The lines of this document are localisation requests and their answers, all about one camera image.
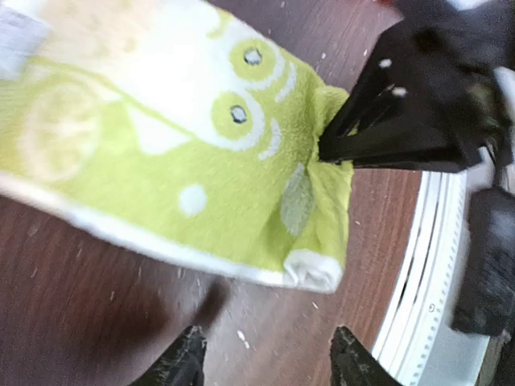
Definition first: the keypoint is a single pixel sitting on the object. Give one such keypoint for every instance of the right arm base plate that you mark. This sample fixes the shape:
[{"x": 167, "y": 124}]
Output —
[{"x": 485, "y": 301}]

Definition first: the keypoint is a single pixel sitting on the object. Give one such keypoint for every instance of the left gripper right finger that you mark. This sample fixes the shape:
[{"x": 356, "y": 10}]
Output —
[{"x": 353, "y": 365}]

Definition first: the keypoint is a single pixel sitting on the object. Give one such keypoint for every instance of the green lemon pattern towel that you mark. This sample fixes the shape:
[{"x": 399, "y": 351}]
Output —
[{"x": 176, "y": 130}]

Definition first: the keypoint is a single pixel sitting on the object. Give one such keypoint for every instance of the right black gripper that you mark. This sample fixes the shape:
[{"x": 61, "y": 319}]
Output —
[{"x": 429, "y": 97}]

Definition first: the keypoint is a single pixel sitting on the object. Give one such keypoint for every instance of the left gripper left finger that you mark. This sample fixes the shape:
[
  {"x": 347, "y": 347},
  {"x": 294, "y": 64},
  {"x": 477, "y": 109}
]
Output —
[{"x": 181, "y": 364}]

